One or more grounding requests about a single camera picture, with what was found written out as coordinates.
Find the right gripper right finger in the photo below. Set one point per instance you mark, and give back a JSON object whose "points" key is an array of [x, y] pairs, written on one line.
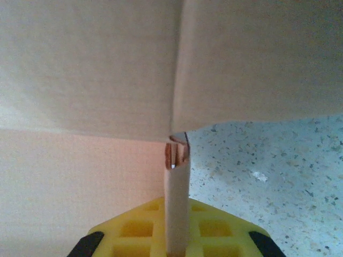
{"points": [[219, 241]]}

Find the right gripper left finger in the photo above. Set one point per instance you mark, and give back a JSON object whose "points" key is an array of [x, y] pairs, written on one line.
{"points": [[134, 241]]}

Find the brown cardboard paper box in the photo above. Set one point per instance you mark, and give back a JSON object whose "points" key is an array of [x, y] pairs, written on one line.
{"points": [[80, 80]]}

